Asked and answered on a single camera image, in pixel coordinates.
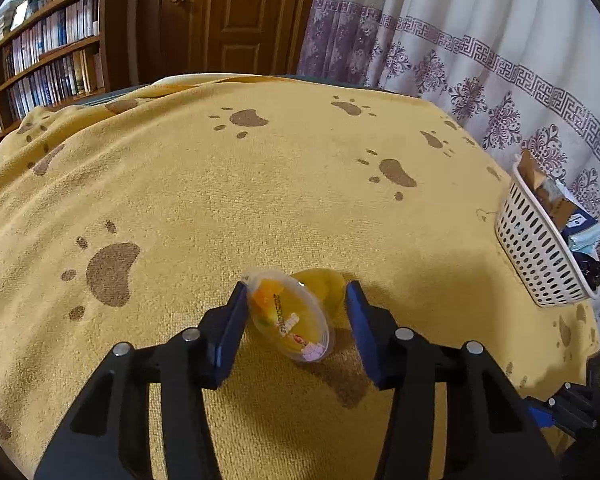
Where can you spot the dark shiny candy packet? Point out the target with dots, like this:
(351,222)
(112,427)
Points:
(595,270)

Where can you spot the stack of books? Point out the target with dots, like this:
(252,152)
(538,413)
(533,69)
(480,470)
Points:
(0,22)

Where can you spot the wooden bookshelf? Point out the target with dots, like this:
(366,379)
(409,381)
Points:
(112,35)

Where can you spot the yellow paw print blanket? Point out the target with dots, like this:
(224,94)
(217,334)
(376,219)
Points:
(280,185)

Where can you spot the white plastic basket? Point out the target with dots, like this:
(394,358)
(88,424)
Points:
(535,250)

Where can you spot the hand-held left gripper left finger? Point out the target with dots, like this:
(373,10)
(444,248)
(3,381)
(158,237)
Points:
(230,330)

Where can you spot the white purple patterned curtain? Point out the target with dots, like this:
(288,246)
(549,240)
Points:
(480,50)

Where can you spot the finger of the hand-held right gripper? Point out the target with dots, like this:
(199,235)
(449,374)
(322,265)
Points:
(575,405)

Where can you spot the brown wooden door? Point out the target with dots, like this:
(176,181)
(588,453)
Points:
(230,15)

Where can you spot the clear yellow jelly cup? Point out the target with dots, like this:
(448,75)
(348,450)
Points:
(280,320)

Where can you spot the rows of shelved books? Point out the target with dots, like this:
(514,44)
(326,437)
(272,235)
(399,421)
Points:
(50,65)

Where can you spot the small blue snack packet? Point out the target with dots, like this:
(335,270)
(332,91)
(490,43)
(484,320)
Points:
(585,232)

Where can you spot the brown printed snack packet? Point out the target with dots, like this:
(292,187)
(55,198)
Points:
(552,202)
(530,172)

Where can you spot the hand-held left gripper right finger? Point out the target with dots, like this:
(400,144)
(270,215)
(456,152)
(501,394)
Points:
(367,335)

